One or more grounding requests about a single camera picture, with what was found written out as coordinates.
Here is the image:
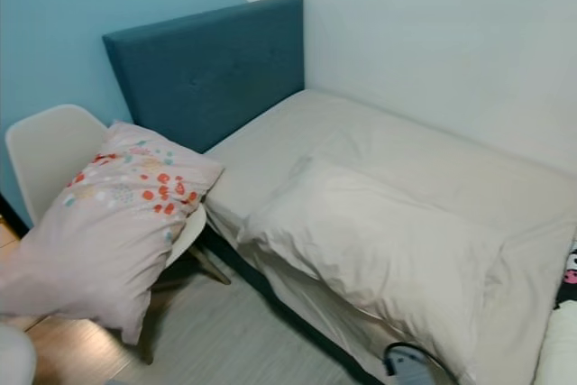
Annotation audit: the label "white plastic chair wooden legs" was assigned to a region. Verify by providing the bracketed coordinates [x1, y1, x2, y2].
[5, 104, 233, 365]

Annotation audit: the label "white bedding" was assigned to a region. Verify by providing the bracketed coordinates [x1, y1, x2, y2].
[532, 299, 577, 385]

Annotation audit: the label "bed with cream sheet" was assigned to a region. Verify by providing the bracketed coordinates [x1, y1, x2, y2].
[204, 89, 577, 385]

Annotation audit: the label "plain cream pillow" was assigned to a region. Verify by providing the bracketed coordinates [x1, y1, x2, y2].
[237, 156, 508, 379]

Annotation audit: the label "black panda print cloth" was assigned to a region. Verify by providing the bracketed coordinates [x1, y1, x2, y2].
[556, 239, 577, 310]

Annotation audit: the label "pink floral print pillow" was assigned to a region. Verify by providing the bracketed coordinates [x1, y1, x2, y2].
[0, 121, 224, 345]

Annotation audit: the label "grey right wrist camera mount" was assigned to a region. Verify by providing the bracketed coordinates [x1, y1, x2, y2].
[384, 345, 439, 385]

